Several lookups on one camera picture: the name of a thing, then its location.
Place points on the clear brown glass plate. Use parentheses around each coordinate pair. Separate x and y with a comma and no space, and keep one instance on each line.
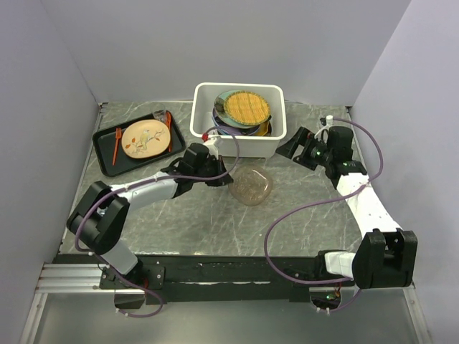
(251,185)

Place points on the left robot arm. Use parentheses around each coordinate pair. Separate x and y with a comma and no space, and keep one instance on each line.
(98,219)

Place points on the yellow polka dot plate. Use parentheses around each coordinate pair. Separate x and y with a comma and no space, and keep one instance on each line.
(264,133)

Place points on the black plastic tray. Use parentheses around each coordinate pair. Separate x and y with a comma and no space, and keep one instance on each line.
(104,141)

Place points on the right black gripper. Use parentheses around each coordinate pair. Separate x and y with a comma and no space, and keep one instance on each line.
(308,139)

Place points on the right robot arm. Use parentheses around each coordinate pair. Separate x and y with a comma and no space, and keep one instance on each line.
(386,255)

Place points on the beige bird plate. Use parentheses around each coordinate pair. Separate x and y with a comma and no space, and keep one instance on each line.
(145,139)

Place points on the purple plastic plate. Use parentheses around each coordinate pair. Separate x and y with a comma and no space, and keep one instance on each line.
(217,121)

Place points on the clear glass cup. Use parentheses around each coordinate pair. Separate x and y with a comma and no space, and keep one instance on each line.
(160,115)

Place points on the blue polka dot plate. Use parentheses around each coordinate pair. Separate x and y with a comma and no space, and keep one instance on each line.
(228,130)

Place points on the white plastic bin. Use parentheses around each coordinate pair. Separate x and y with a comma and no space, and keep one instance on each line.
(250,146)

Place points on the yellow woven bamboo plate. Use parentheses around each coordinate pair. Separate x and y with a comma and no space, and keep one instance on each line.
(247,108)

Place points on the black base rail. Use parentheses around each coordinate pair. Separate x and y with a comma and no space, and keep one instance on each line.
(156,281)

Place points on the light green saucer plate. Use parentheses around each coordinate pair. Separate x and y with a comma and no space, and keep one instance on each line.
(218,106)

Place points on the blue star shaped dish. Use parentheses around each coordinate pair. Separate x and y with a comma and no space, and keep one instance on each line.
(267,118)

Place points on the orange plastic fork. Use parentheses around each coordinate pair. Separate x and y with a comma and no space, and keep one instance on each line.
(118,136)

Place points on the orange plastic utensil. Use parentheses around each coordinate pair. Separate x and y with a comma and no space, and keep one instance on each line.
(168,124)

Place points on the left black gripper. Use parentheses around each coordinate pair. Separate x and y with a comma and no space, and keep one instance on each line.
(216,160)

